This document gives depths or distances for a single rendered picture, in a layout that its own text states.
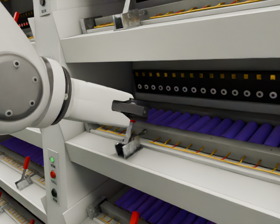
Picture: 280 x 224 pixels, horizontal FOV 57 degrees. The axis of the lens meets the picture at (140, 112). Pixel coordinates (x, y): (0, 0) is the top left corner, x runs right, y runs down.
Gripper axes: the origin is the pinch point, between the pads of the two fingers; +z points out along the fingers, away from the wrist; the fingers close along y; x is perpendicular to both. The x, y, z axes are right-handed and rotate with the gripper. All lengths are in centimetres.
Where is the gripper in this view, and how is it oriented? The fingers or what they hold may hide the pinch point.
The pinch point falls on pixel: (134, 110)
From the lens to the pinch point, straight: 43.3
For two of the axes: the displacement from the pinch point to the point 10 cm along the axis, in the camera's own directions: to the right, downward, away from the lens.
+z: 6.6, 1.2, 7.4
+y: 7.4, 1.1, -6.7
